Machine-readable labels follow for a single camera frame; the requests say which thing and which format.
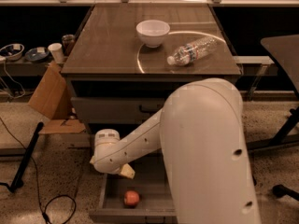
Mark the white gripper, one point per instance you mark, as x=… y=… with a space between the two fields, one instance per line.
x=109 y=164

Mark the red apple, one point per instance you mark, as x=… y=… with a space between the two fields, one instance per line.
x=131 y=198

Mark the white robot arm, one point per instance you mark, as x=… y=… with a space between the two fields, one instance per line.
x=200 y=133

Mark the top grey drawer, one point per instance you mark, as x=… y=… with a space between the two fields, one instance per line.
x=115 y=110

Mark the grey drawer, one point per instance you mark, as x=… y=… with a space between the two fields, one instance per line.
x=115 y=110
x=155 y=204

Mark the bottom grey drawer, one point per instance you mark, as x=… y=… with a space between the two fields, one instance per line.
x=155 y=204

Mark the grey drawer cabinet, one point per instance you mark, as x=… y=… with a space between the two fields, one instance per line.
x=110 y=61

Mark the brown cardboard box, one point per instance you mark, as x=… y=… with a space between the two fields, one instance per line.
x=52 y=100

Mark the black stand leg left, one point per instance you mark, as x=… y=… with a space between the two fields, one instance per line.
x=25 y=155

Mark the white paper cup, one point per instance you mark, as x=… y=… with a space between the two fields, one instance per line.
x=56 y=50

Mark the glass jar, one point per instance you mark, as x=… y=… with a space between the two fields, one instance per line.
x=68 y=43

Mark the blue bowl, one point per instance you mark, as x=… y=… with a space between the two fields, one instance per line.
x=37 y=55

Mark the clear plastic water bottle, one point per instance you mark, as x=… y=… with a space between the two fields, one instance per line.
x=193 y=51

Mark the white bowl with items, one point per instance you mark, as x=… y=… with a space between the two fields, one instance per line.
x=12 y=52

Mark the black caster foot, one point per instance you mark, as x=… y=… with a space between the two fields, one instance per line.
x=279 y=191

